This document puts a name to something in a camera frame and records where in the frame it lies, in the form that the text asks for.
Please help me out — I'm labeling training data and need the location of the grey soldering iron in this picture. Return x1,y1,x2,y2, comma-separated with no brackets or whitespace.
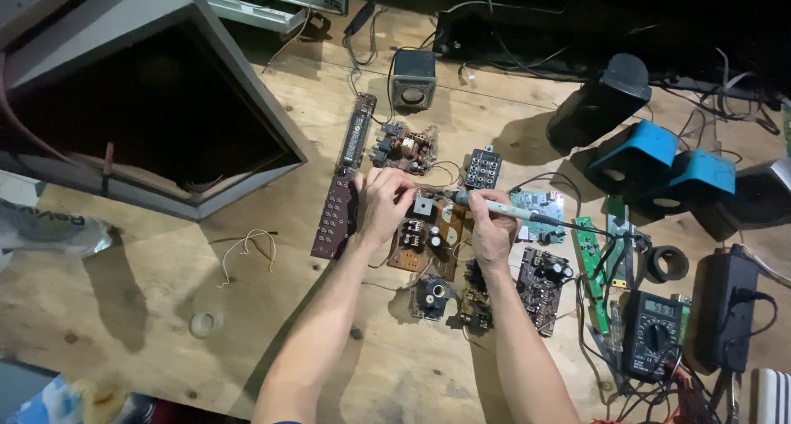
444,189,619,239

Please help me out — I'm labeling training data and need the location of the clear plastic bag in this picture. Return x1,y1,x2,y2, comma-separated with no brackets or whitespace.
0,198,115,257

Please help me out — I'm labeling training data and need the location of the tangle of black cables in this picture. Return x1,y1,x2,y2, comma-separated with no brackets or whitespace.
652,46,784,137

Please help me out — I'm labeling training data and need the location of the small grey cube speaker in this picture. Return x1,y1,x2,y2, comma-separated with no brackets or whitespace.
388,48,438,111

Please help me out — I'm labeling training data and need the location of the black cable with plug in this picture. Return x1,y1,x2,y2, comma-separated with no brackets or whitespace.
342,0,379,97

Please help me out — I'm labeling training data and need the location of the small brown component board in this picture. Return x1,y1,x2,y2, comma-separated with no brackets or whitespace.
370,120,440,177

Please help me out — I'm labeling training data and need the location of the black connector socket block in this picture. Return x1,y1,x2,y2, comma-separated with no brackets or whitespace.
463,144,503,192

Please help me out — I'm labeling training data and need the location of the person's left hand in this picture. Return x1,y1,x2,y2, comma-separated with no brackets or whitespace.
354,167,417,250

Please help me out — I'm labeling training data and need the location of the black digital multimeter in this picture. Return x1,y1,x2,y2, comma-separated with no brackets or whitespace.
620,289,685,384

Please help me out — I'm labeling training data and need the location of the long dark display board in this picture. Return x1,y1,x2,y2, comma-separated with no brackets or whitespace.
338,93,378,171

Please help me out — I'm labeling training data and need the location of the black power adapter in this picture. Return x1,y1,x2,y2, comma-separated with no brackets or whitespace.
697,244,762,375

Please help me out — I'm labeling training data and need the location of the round black component board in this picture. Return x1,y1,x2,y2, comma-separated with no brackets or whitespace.
407,274,459,323

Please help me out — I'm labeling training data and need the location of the person's right hand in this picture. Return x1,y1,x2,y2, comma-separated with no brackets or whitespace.
467,188,524,272

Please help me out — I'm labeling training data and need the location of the dark grey speaker box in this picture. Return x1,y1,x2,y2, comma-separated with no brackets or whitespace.
691,157,791,244

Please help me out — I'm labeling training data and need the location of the narrow green circuit board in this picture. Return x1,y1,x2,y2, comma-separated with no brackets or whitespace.
604,194,639,290
570,216,611,336

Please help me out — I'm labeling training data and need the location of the loose white wire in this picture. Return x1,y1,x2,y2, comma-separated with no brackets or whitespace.
215,229,278,289

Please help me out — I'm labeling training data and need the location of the pale round ring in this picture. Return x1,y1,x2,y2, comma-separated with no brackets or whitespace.
188,310,224,340

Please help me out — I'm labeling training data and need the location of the tall black speaker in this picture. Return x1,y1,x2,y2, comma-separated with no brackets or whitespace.
545,52,653,157

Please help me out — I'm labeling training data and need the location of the large grey speaker cabinet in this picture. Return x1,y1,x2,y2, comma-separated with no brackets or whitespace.
0,0,309,222

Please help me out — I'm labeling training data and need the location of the black tape roll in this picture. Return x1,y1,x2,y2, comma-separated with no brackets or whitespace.
644,245,690,284

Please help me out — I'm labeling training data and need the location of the white striped box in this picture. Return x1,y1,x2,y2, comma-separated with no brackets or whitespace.
756,368,791,424

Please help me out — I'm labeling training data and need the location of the brown button circuit board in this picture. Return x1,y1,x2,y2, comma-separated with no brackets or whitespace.
310,166,360,260

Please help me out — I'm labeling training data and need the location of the blue-faced small speaker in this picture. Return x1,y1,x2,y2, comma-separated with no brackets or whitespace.
583,119,680,197
630,148,738,220

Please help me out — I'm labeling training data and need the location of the teal green circuit board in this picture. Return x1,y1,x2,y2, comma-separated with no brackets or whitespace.
509,188,567,246

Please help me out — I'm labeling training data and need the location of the clear-handled test screwdriver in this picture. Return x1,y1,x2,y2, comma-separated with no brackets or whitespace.
608,299,624,354

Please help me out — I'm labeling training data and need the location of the small transformer circuit board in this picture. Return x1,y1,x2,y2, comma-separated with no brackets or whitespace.
458,259,496,333

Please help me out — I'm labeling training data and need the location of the tangle of test leads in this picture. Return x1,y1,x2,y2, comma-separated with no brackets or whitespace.
578,344,745,424

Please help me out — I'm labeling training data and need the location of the dark circuit board with capacitors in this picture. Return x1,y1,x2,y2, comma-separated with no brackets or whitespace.
515,245,576,339

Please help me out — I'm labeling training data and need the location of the brown power circuit board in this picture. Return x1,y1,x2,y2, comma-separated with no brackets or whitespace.
387,185,472,283

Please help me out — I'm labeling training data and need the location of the black device with cables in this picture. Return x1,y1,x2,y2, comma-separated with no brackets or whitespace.
432,2,597,82

